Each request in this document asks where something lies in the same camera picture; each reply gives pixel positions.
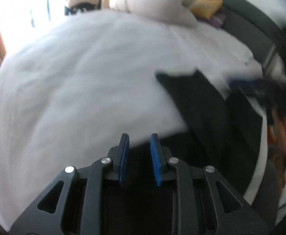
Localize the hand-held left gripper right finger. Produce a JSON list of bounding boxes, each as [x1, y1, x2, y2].
[[150, 133, 271, 235]]

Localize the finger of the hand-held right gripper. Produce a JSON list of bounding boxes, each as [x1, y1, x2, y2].
[[227, 77, 266, 94]]

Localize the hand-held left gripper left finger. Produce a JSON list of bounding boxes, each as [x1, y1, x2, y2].
[[9, 133, 131, 235]]

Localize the black pants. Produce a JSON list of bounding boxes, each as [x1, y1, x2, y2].
[[104, 70, 264, 235]]

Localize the dark grey headboard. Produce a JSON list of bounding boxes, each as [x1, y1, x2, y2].
[[199, 0, 286, 70]]

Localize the purple pillow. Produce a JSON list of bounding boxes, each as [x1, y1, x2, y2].
[[202, 12, 227, 28]]

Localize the bed with white sheet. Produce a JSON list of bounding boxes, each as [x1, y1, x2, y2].
[[0, 10, 286, 226]]

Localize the yellow pillow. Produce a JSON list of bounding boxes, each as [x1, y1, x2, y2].
[[189, 0, 224, 20]]

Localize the dark grey cloth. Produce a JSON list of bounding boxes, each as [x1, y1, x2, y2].
[[252, 160, 282, 227]]

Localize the rolled white duvet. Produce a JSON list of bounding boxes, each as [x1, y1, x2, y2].
[[109, 0, 202, 28]]

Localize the black chair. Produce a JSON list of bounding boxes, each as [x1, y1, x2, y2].
[[64, 2, 102, 17]]

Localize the glass balcony door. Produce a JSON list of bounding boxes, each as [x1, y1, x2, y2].
[[0, 0, 102, 44]]

